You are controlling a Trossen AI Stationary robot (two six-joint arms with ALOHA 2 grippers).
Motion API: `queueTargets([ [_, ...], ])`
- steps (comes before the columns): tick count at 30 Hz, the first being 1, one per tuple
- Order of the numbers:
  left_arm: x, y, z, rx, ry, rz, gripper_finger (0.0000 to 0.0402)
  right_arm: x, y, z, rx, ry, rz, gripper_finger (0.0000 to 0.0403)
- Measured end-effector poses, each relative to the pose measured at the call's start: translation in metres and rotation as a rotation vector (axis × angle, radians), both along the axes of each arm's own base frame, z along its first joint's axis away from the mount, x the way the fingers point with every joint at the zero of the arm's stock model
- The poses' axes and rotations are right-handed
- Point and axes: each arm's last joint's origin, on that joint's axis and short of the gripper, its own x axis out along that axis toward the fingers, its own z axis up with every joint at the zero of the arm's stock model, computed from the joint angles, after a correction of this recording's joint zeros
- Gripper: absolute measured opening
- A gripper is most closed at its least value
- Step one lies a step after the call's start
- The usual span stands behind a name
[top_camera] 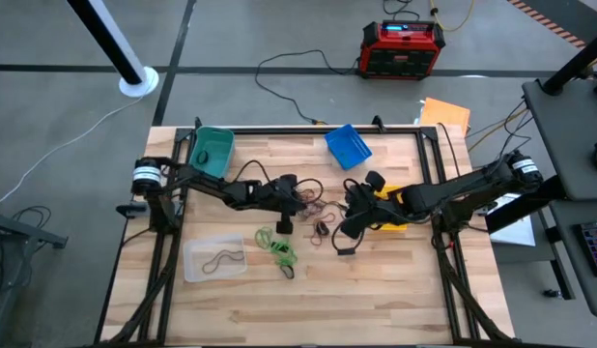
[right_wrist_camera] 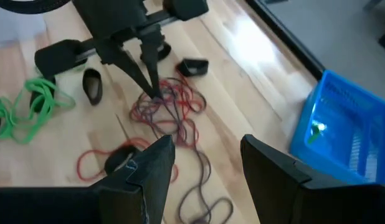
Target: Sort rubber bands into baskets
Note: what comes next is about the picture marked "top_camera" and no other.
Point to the small black floor object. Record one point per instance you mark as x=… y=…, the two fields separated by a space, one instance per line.
x=552 y=293

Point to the dark keyboard desk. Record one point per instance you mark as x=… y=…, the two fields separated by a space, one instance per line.
x=583 y=295

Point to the blue plastic basket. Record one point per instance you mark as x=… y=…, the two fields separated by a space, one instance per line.
x=348 y=146

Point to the orange paper folder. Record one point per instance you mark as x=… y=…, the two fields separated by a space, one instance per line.
x=446 y=116

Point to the small black block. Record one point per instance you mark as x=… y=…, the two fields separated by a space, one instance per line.
x=346 y=252

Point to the teal plastic basket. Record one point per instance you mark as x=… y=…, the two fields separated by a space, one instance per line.
x=218 y=145

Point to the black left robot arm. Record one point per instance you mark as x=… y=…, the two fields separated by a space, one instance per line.
x=211 y=186

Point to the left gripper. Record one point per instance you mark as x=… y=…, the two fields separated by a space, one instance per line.
x=284 y=200

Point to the red rubber band tangle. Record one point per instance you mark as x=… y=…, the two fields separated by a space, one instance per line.
x=315 y=205

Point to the hazard-striped black mat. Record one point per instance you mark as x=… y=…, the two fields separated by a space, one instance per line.
x=545 y=21

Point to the white paper sheet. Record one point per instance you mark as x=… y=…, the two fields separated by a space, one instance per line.
x=516 y=234

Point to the clear plastic container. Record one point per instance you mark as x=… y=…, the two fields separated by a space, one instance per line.
x=214 y=244

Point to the green rubber band bunch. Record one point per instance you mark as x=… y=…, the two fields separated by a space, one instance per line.
x=285 y=253

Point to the black white pole with base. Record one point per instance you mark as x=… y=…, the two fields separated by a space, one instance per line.
x=110 y=41

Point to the grey side table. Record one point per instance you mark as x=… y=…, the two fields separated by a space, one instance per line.
x=564 y=140

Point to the backlit keyboard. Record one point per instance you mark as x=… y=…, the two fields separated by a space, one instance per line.
x=595 y=246

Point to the black slanted post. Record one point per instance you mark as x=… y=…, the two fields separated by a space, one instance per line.
x=576 y=63

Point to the black aluminium table frame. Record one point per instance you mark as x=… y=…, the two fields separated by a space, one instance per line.
x=303 y=130

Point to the red portable power station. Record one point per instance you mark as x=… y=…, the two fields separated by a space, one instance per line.
x=400 y=58

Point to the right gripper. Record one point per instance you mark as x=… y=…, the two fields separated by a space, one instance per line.
x=371 y=208

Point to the black frame clamp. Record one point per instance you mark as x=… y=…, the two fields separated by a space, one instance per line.
x=378 y=124
x=198 y=123

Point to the black desk support beam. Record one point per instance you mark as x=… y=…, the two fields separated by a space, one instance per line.
x=525 y=204

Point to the yellow plastic basket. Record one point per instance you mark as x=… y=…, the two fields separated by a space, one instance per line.
x=395 y=227

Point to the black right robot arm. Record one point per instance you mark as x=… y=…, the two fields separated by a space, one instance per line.
x=453 y=191

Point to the thin dark rubber band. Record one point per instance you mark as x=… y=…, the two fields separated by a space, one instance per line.
x=221 y=258

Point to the grey metal stand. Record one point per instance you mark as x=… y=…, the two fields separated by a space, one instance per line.
x=28 y=232

